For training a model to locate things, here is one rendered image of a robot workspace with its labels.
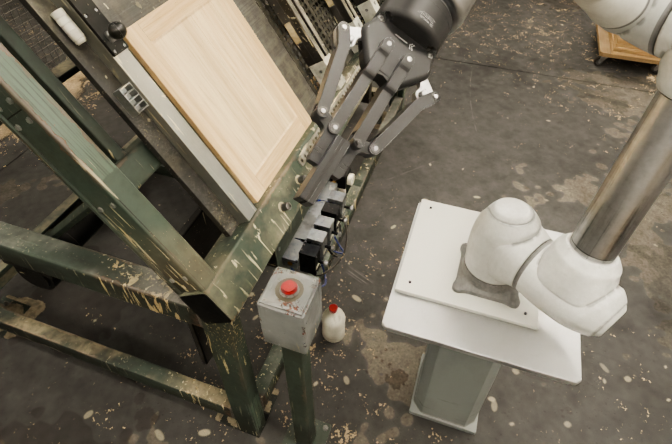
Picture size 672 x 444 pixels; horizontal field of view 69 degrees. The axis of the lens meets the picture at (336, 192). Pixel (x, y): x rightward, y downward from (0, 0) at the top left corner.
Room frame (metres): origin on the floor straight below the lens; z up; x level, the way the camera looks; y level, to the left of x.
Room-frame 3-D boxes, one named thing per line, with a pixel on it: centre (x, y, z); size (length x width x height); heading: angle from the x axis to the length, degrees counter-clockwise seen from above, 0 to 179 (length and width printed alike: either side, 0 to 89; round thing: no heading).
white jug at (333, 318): (1.11, 0.01, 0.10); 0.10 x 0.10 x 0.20
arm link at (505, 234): (0.85, -0.44, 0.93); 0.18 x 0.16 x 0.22; 38
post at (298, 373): (0.68, 0.11, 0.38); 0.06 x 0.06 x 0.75; 70
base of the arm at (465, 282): (0.87, -0.44, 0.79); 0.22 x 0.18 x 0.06; 161
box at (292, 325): (0.68, 0.11, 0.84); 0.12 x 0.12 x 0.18; 70
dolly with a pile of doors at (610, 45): (3.59, -2.32, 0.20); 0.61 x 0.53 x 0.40; 161
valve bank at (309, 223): (1.12, 0.03, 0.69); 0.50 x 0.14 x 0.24; 160
